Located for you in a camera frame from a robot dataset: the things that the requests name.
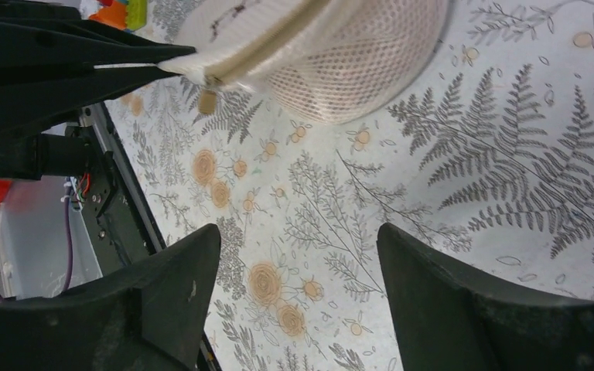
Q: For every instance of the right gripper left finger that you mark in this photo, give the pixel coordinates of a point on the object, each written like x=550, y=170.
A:
x=146, y=316

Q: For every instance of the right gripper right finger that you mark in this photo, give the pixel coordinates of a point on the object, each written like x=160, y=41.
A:
x=449, y=315

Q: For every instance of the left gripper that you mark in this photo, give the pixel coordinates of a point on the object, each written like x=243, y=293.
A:
x=52, y=81

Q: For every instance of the white mesh laundry bag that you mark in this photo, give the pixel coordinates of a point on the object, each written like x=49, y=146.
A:
x=329, y=62

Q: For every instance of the colourful toy block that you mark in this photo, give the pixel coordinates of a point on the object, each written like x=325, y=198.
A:
x=126, y=15

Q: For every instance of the floral tablecloth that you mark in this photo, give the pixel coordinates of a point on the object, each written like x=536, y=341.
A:
x=488, y=157

